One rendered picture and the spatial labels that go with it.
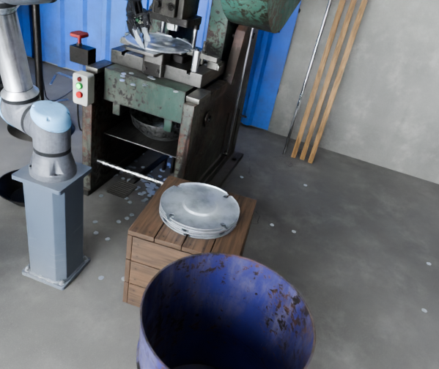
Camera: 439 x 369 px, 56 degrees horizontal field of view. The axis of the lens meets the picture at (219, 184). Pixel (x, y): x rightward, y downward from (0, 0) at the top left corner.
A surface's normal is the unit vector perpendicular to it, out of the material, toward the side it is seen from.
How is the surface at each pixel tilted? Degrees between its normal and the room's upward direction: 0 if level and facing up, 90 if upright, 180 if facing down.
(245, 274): 88
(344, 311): 0
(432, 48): 90
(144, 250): 90
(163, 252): 90
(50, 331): 0
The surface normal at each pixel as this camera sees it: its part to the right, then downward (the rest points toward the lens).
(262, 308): -0.63, 0.28
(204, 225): 0.17, -0.84
